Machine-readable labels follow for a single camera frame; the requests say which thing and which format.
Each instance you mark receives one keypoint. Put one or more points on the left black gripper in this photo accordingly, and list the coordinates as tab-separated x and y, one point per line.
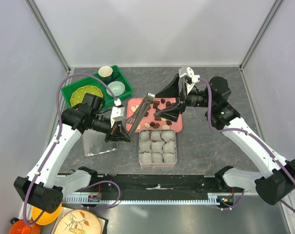
117	133

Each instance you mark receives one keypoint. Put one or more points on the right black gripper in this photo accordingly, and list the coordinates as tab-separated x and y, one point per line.
172	90

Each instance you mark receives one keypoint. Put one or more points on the metal tongs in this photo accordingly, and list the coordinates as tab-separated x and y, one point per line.
135	119

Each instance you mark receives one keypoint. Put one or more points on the pink plastic tray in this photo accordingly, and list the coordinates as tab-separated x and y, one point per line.
146	121

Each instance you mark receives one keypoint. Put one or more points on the pink chocolate tin box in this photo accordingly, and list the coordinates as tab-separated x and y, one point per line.
157	148

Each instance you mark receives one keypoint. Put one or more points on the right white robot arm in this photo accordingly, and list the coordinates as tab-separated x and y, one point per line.
276	175

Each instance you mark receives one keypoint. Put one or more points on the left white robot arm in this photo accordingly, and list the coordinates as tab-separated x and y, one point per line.
41	187

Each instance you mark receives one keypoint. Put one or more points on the silver tin lid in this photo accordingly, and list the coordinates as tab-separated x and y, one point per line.
93	143

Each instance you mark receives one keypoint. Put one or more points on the pale green bowl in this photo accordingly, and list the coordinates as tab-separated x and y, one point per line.
117	87

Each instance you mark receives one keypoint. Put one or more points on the yellow green plate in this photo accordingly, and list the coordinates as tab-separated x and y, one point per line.
78	95

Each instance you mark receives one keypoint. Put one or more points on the dark teal mug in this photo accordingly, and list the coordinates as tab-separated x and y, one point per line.
107	74

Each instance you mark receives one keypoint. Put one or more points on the green plastic crate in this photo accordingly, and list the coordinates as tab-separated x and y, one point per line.
68	90

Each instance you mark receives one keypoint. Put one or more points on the decorated round plate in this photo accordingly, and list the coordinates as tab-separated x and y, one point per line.
78	222

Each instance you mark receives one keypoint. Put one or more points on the yellow bowl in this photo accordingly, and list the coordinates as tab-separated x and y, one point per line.
46	218

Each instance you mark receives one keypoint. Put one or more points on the orange mug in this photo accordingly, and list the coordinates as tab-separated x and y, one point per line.
19	227

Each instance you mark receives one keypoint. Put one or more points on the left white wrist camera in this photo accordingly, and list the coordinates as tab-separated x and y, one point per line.
117	112

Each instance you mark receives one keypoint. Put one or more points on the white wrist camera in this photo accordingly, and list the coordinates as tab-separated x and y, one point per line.
190	74
117	112

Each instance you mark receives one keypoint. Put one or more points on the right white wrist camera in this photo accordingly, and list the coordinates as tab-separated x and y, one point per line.
190	74

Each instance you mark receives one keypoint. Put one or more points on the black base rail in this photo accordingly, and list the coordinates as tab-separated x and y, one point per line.
202	184

